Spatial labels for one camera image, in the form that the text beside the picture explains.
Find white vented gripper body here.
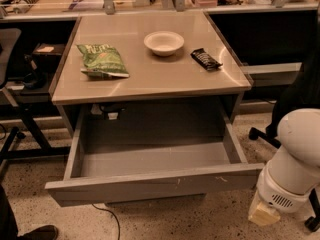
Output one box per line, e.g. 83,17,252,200
257,165,317,213

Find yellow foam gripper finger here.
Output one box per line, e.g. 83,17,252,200
248,192,281,226

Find grey top drawer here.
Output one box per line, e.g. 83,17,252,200
45,97,263,206

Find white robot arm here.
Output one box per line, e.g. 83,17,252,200
248,108,320,232

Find grey drawer cabinet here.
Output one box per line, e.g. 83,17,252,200
48,10,254,208

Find black office chair right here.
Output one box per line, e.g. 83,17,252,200
248,10,320,233

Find black snack bar wrapper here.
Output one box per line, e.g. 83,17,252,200
191,48,222,71

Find white bowl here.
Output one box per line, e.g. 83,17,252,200
144,31,184,57

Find dark shoe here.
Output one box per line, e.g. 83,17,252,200
18,225,59,240

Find green chip bag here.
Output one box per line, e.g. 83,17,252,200
77,44,129,78

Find black box with label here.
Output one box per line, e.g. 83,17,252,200
32,43,65,72

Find grey office chair left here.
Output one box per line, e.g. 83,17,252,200
0,28,21,168

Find black cable on floor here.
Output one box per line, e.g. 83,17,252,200
91,203,121,240

